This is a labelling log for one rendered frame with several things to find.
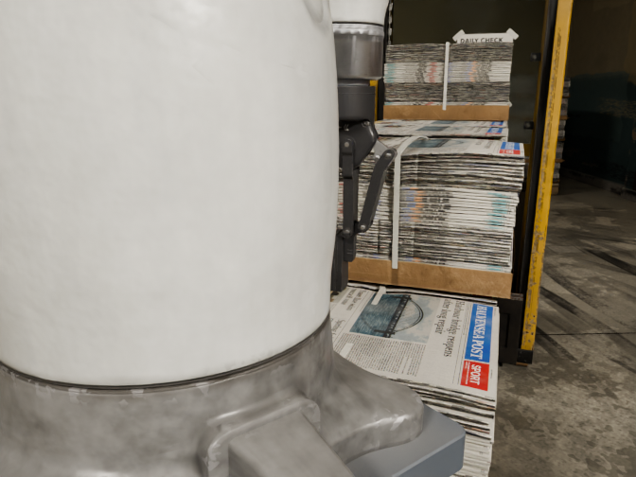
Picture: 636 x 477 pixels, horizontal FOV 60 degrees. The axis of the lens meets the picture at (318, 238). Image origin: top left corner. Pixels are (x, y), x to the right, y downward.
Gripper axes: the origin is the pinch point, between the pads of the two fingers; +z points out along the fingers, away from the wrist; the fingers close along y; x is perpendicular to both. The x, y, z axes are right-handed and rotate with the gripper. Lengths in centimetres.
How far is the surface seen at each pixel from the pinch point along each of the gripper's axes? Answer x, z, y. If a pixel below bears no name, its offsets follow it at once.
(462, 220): -26.7, 0.3, -12.5
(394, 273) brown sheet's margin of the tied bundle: -26.7, 10.2, -2.1
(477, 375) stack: -1.7, 13.3, -16.8
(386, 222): -26.8, 1.5, -0.5
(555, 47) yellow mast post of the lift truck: -167, -34, -34
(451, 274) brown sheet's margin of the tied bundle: -26.4, 9.2, -11.5
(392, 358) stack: -2.7, 13.2, -6.4
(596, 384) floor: -164, 96, -63
